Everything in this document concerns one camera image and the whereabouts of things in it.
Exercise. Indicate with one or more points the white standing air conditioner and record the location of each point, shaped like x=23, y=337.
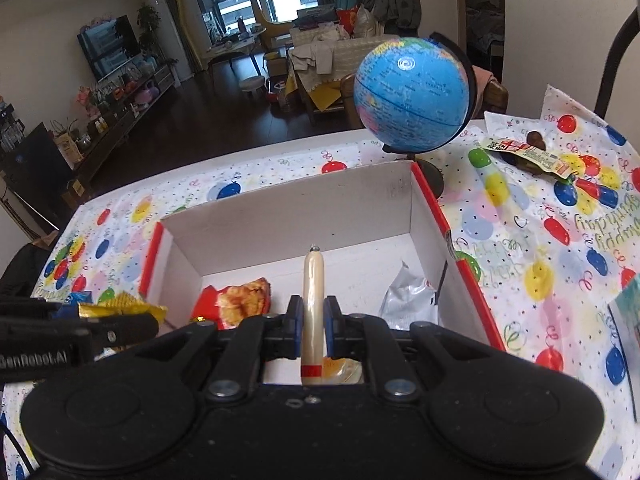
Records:
x=165, y=25

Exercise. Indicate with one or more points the yellow armchair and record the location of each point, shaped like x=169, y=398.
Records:
x=270, y=25

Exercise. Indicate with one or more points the white stool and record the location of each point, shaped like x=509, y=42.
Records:
x=251, y=81

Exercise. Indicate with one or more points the brown paper bag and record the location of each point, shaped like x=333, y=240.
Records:
x=70, y=147

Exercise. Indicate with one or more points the beige sausage stick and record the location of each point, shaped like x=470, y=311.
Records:
x=312, y=285

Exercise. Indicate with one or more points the red chips packet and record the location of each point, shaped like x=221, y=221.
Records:
x=235, y=302

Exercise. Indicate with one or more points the potted plant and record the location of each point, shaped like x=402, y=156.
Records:
x=149, y=22

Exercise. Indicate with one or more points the television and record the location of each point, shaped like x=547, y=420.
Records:
x=107, y=45

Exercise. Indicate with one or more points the coffee table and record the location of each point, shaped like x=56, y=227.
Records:
x=232, y=45

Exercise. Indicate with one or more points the blue globe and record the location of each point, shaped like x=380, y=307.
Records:
x=410, y=95

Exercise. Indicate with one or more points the dark television cabinet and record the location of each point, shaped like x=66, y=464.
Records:
x=115, y=130

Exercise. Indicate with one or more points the green brown candy wrapper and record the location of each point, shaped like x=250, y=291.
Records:
x=535, y=157

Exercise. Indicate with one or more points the orange snack packet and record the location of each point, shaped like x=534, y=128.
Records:
x=342, y=370

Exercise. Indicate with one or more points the grey desk lamp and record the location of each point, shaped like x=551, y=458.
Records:
x=612, y=60

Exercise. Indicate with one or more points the small brown cardboard box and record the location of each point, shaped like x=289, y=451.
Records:
x=75, y=188

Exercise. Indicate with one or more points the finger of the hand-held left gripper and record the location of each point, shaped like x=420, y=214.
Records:
x=30, y=307
x=120, y=332

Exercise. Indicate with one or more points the yellow snack packet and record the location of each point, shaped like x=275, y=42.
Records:
x=125, y=305

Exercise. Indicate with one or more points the tissue pack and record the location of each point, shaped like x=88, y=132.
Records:
x=630, y=310

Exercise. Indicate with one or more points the silver snack packet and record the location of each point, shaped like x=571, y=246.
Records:
x=410, y=297

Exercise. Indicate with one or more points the yellow curtain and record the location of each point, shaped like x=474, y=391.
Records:
x=182, y=20

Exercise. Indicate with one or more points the black appliance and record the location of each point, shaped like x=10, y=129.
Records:
x=35, y=165

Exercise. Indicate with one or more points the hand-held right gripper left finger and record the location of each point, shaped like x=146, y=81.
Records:
x=296, y=325

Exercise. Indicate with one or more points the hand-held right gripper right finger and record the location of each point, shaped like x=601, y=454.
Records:
x=331, y=330

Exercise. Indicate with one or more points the red cardboard box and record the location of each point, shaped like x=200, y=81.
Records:
x=300, y=215

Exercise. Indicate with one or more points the sofa with clothes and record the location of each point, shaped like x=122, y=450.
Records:
x=325, y=60

